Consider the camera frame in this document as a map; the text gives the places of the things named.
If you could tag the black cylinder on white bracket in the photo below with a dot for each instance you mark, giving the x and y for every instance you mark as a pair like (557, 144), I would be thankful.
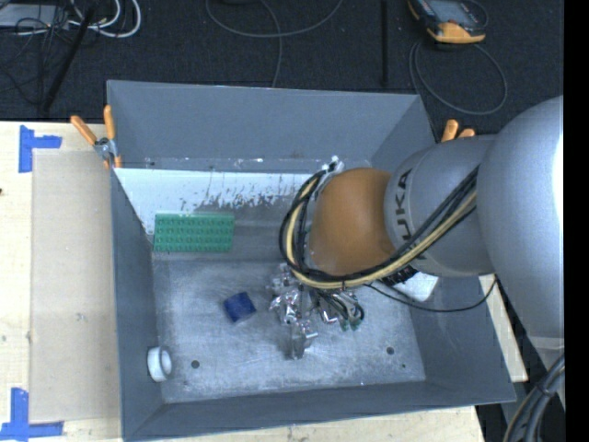
(419, 288)

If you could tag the green studded flat block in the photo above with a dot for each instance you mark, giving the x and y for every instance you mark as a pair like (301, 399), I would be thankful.
(193, 233)

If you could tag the blue block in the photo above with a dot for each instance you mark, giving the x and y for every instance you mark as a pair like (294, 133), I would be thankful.
(239, 306)

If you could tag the grey metal bin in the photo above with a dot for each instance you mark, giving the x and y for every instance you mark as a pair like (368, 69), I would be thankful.
(257, 357)

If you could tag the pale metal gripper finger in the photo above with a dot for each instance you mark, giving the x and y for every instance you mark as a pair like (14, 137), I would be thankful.
(307, 334)
(292, 344)

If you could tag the pale wood flat board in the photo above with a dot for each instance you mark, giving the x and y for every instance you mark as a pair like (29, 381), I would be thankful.
(69, 283)

